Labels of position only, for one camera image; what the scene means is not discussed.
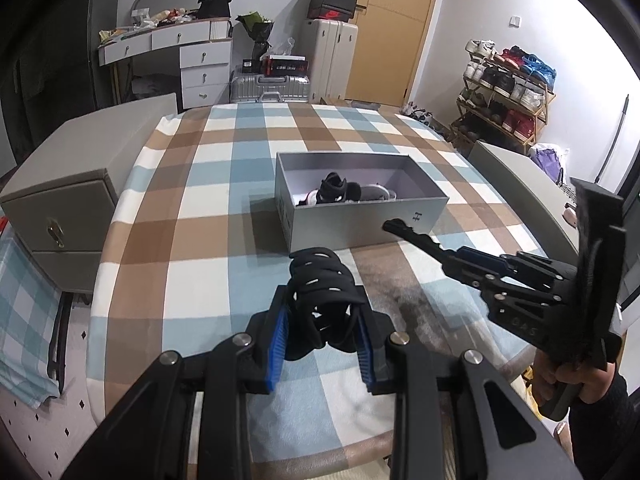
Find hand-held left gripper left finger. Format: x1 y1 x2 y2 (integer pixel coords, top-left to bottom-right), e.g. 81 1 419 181
60 284 292 480

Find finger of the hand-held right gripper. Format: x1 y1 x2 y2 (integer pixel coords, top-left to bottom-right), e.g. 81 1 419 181
382 218 484 289
456 245 572 282

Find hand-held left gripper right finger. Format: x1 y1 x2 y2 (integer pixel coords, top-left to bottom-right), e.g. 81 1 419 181
352 301 585 480

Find grey cardboard box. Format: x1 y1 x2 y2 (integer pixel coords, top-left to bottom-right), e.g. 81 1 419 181
274 151 449 254

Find black hair claw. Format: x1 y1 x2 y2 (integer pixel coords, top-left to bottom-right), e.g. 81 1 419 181
287 246 368 361
316 172 362 204

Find person's right forearm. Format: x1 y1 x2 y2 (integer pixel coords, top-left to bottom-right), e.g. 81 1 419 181
567 374 632 480

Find person's right hand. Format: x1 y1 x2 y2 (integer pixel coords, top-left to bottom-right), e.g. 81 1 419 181
530 352 621 407

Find purple bag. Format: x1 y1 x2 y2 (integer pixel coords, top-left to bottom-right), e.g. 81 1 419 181
529 143 571 184

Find grey mop pole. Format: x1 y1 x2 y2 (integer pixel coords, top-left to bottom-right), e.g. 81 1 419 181
597 95 631 184

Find wooden shoe rack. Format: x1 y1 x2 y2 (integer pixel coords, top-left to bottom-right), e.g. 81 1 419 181
449 40 557 157

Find rows of shoes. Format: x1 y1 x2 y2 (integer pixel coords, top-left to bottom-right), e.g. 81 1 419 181
462 39 557 141

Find wooden door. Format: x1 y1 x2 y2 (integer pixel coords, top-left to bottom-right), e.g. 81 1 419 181
345 0 444 106

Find white suitcase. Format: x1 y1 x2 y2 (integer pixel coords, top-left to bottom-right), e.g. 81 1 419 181
302 19 360 104

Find silver suitcase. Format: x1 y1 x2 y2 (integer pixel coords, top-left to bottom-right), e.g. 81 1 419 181
229 71 312 105

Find flat black red box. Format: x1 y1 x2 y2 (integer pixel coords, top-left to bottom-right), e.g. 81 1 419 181
264 54 310 76

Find black red shoe box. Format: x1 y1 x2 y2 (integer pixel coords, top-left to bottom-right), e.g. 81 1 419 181
307 5 356 22

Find blue checked cloth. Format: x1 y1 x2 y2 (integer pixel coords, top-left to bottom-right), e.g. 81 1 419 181
0 230 64 402

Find grey nightstand with lock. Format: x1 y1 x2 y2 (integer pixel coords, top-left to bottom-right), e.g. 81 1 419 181
0 92 179 297

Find dark flower bouquet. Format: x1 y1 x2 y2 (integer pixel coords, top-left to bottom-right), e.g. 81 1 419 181
235 12 275 61

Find white dresser with drawers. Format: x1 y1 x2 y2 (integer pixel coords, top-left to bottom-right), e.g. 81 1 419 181
97 17 234 110

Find pile of snack packets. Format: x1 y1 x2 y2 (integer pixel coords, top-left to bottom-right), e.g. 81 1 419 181
99 6 202 44

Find black strap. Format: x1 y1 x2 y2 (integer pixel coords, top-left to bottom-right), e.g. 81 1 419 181
47 290 76 394

